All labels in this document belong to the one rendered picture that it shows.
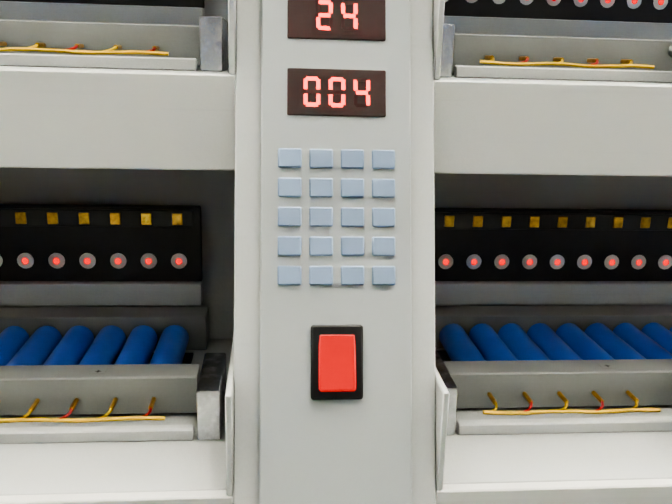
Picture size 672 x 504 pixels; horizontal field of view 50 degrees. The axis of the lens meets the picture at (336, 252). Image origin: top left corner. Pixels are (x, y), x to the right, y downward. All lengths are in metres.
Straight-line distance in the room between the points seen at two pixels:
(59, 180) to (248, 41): 0.25
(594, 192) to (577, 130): 0.22
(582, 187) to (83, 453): 0.40
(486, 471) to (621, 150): 0.17
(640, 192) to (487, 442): 0.28
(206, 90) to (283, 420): 0.16
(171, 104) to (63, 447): 0.18
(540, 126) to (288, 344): 0.16
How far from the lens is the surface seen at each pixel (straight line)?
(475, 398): 0.43
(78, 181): 0.56
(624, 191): 0.60
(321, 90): 0.34
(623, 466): 0.40
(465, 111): 0.36
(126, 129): 0.36
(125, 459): 0.38
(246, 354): 0.34
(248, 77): 0.35
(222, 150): 0.35
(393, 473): 0.35
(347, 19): 0.35
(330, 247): 0.33
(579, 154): 0.38
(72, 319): 0.51
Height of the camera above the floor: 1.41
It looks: 2 degrees up
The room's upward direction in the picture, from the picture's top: straight up
